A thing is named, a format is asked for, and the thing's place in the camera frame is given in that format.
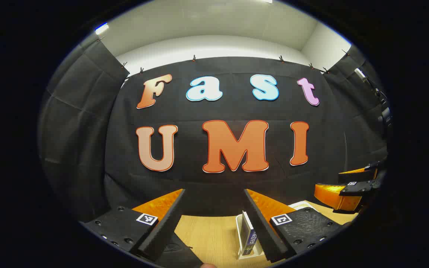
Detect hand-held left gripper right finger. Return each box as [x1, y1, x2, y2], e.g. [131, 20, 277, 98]
[243, 188, 345, 263]

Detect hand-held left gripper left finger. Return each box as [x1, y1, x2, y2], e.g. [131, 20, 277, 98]
[80, 188, 186, 262]

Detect blue cover book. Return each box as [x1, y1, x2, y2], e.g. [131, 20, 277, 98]
[240, 211, 258, 256]

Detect white bookshelf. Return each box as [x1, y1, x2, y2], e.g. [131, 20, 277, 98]
[235, 201, 318, 260]

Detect black schoolbag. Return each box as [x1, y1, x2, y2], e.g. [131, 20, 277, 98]
[162, 233, 204, 268]

